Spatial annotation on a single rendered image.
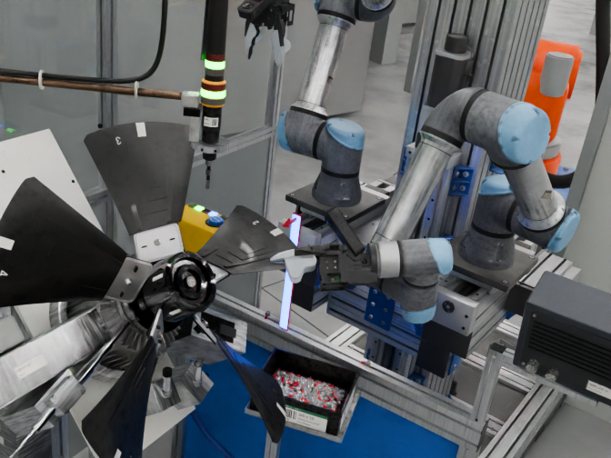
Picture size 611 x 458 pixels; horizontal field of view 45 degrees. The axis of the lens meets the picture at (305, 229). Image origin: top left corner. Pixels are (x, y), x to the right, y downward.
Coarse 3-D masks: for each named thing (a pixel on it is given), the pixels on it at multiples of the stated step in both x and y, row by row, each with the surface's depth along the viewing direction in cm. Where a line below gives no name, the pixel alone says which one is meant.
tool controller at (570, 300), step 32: (544, 288) 146; (576, 288) 146; (544, 320) 143; (576, 320) 139; (608, 320) 139; (544, 352) 148; (576, 352) 143; (608, 352) 138; (576, 384) 148; (608, 384) 143
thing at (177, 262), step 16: (176, 256) 136; (192, 256) 139; (160, 272) 134; (176, 272) 136; (192, 272) 139; (208, 272) 141; (144, 288) 137; (160, 288) 134; (176, 288) 135; (192, 288) 138; (208, 288) 140; (128, 304) 138; (144, 304) 140; (160, 304) 135; (176, 304) 133; (192, 304) 136; (208, 304) 138; (144, 320) 139; (176, 320) 139
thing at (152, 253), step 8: (168, 224) 143; (176, 224) 143; (144, 232) 143; (152, 232) 143; (160, 232) 143; (168, 232) 143; (176, 232) 143; (136, 240) 143; (144, 240) 143; (152, 240) 143; (160, 240) 142; (168, 240) 142; (176, 240) 142; (136, 248) 142; (144, 248) 142; (152, 248) 142; (160, 248) 142; (168, 248) 142; (176, 248) 142; (144, 256) 142; (152, 256) 142; (160, 256) 141
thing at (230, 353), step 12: (216, 336) 143; (228, 348) 145; (240, 360) 146; (240, 372) 141; (252, 372) 149; (264, 372) 158; (252, 384) 142; (264, 384) 150; (276, 384) 158; (252, 396) 139; (264, 396) 145; (276, 396) 153; (264, 408) 142; (276, 408) 148; (264, 420) 139; (276, 420) 144; (276, 432) 142
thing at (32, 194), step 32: (32, 192) 120; (0, 224) 117; (32, 224) 120; (64, 224) 123; (0, 256) 118; (32, 256) 121; (64, 256) 125; (96, 256) 128; (0, 288) 120; (32, 288) 124; (64, 288) 127; (96, 288) 131
